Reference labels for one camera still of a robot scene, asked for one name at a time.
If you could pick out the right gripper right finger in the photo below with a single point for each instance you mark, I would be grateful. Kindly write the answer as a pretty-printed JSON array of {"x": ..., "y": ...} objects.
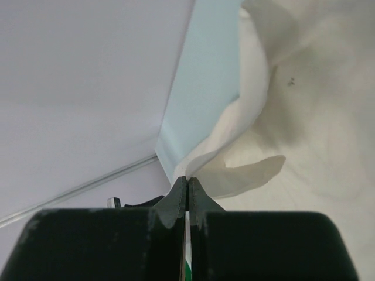
[{"x": 263, "y": 245}]

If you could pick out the left aluminium corner post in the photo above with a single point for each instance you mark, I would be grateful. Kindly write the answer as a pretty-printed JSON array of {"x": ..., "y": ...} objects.
[{"x": 77, "y": 190}]

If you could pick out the cream t shirt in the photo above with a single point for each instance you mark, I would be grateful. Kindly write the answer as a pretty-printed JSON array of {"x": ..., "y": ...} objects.
[{"x": 300, "y": 134}]

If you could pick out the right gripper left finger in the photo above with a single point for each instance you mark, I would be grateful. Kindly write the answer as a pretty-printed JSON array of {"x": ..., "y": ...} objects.
[{"x": 132, "y": 243}]

